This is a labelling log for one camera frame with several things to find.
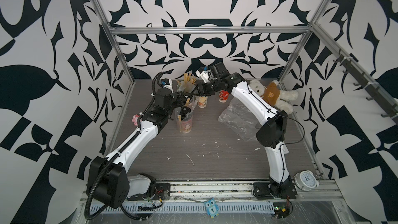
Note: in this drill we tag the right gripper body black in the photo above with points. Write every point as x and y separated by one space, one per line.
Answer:
211 86

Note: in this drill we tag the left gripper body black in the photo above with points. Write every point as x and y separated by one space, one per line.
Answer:
175 102

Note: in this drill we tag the red milk tea cup back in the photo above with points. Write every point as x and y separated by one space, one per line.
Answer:
223 96

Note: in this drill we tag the red milk tea cup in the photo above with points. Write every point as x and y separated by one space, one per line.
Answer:
185 126
184 112
223 96

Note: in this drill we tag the clear plastic bag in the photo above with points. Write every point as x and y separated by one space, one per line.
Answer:
192 104
241 120

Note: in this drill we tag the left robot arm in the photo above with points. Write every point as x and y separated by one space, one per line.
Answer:
108 184

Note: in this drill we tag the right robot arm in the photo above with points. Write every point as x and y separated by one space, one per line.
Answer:
273 123

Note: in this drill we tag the cream milk tea cup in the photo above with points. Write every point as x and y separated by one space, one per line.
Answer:
202 102

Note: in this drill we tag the green cup holder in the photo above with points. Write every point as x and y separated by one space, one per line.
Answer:
184 86

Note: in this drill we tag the pink pig toy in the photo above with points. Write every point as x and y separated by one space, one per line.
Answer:
135 119

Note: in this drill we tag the white teddy bear brown hoodie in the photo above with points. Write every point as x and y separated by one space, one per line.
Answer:
273 96

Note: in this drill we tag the blue owl number tag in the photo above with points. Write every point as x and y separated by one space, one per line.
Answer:
212 208

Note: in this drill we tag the white alarm clock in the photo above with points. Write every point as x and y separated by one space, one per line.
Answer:
306 180

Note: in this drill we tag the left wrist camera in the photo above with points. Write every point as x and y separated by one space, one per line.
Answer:
167 83

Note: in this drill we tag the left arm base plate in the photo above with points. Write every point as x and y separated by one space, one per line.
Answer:
155 192

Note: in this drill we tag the aluminium front rail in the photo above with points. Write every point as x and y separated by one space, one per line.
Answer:
327 190

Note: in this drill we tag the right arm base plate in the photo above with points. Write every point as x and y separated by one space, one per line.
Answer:
273 190

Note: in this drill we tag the wall hook rack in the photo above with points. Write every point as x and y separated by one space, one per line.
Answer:
374 89

